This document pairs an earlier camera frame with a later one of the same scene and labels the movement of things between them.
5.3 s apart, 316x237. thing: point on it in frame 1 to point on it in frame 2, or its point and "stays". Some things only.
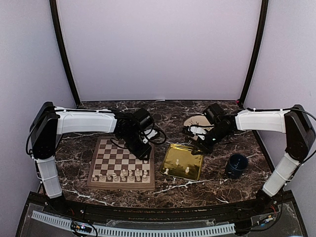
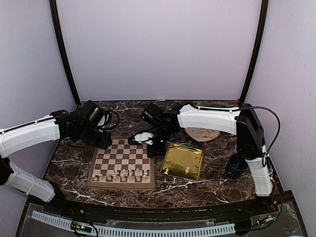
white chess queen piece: x=115 y=177 stays
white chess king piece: x=123 y=178 stays
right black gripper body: x=218 y=134 to x=165 y=136
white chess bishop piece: x=108 y=176 stays
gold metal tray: x=178 y=161 stays
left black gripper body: x=133 y=145 to x=88 y=136
